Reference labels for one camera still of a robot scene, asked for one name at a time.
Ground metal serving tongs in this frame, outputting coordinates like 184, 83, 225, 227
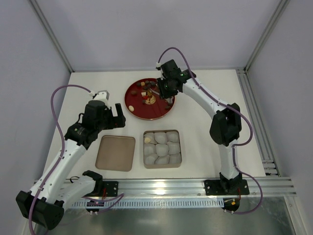
148, 89, 173, 105

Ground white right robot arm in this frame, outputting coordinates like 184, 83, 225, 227
156, 60, 243, 196

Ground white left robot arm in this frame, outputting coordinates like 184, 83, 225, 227
16, 100, 126, 233

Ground gold tin lid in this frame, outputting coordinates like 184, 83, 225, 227
95, 135, 135, 172

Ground round red lacquer tray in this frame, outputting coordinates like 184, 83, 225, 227
124, 78, 175, 120

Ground gold tin box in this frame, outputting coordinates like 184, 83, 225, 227
143, 130, 182, 169

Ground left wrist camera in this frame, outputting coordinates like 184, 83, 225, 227
92, 90, 110, 103

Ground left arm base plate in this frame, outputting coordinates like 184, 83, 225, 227
100, 181, 119, 198

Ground aluminium frame post left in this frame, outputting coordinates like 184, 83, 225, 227
28, 0, 74, 73

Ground aluminium frame post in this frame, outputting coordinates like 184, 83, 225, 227
28, 0, 74, 73
244, 0, 290, 73

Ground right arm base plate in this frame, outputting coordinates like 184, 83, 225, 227
204, 180, 250, 196

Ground slotted cable duct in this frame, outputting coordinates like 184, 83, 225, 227
70, 197, 224, 210

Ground aluminium frame post right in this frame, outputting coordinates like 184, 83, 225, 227
244, 0, 290, 73

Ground aluminium side rail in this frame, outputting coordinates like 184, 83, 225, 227
236, 68, 281, 177

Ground aluminium front rail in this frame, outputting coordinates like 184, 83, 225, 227
34, 176, 297, 198

